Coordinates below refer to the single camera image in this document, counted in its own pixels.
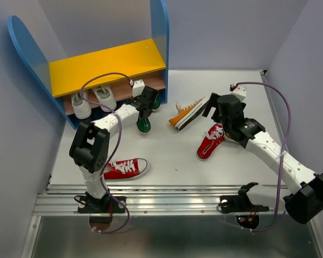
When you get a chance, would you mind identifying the green sneaker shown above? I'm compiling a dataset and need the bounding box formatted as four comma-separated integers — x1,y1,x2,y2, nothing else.
136,118,151,134
152,97,161,112

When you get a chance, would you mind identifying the red sneaker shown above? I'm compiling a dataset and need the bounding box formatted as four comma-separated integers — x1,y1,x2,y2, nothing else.
103,158,150,181
196,123,224,161

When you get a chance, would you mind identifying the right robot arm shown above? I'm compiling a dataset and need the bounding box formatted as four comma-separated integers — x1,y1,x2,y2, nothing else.
203,93,323,224

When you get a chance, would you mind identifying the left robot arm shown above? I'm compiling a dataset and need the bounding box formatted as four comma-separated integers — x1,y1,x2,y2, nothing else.
69,86,158,213

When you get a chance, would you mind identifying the blue yellow shoe shelf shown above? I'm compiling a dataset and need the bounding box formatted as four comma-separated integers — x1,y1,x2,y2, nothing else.
8,1,169,128

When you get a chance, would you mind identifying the orange sneaker under gripper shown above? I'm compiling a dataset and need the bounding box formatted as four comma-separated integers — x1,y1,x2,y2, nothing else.
223,132,236,143

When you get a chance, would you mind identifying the white sneaker right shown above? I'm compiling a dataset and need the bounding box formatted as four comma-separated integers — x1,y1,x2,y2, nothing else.
92,85,117,113

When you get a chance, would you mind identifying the white sneaker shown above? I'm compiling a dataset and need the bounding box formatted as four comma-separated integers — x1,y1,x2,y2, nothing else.
92,85,117,113
71,92,92,120

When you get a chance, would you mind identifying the orange sneaker on side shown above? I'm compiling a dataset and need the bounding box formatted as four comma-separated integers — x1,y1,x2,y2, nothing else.
168,97,209,131

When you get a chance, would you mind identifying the white sneaker left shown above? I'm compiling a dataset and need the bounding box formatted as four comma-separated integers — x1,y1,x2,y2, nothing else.
71,92,92,120

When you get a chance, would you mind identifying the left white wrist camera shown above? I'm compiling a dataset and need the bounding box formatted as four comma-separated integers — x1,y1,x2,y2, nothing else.
132,80,145,98

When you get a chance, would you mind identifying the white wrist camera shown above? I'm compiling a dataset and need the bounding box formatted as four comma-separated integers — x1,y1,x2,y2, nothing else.
229,84,247,102
132,80,145,98

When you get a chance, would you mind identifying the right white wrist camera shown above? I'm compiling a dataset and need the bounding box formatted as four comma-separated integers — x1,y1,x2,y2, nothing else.
229,84,247,102

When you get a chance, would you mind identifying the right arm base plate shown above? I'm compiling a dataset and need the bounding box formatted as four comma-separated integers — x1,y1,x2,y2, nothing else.
217,195,269,214

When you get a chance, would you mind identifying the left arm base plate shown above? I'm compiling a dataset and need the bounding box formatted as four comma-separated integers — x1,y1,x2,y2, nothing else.
74,195,125,214

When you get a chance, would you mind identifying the aluminium rail frame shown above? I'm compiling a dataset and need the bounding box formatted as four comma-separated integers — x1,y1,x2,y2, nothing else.
22,70,323,257

